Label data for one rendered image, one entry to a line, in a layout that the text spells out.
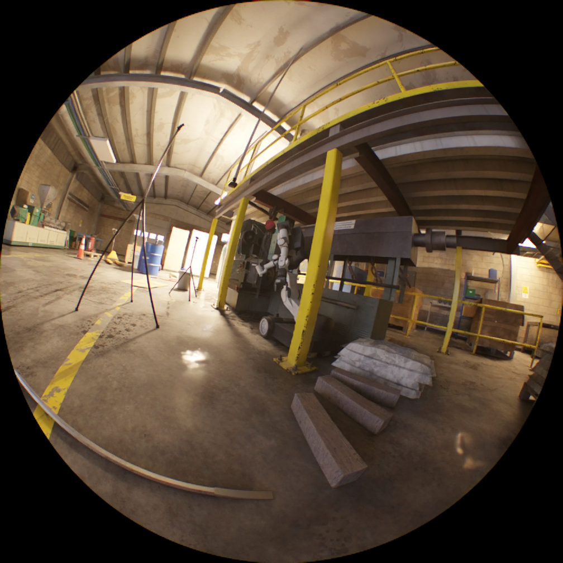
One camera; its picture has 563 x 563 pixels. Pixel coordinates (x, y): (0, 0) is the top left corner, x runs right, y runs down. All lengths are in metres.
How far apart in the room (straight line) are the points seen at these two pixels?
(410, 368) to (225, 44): 6.36
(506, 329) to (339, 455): 4.51
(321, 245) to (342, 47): 4.64
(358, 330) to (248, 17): 6.10
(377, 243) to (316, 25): 4.72
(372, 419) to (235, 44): 6.21
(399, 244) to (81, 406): 2.42
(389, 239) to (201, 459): 2.13
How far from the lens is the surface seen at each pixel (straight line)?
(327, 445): 0.65
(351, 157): 2.19
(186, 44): 5.98
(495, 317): 4.66
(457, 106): 1.61
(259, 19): 5.36
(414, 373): 1.32
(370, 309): 1.90
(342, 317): 2.06
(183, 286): 3.82
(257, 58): 5.67
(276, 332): 1.69
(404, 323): 4.68
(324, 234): 1.21
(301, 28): 5.19
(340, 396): 0.96
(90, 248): 10.25
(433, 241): 2.01
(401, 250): 1.95
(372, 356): 1.34
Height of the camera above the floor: 0.55
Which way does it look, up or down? level
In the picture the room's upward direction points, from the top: 12 degrees clockwise
